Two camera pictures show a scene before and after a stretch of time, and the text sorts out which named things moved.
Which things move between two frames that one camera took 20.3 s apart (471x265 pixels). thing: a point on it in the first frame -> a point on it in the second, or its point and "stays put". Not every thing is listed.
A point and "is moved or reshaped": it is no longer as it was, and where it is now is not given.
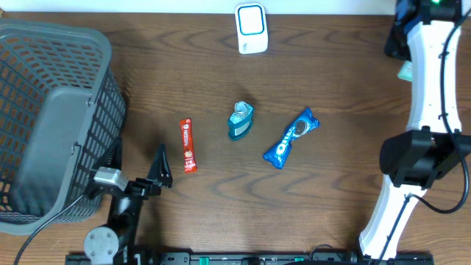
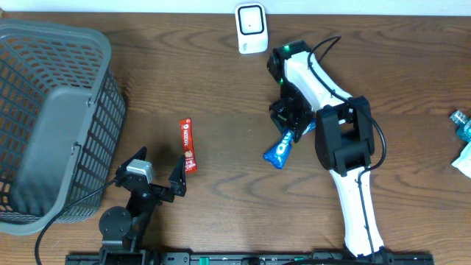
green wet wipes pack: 405,71 is moved or reshaped
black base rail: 251,259 stays put
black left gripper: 144,191 -> 176,183
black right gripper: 395,45 -> 293,121
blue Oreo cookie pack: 277,154 stays put
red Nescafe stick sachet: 188,146 stays put
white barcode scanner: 252,28 stays put
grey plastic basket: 62,108 stays put
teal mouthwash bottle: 240,122 is moved or reshaped
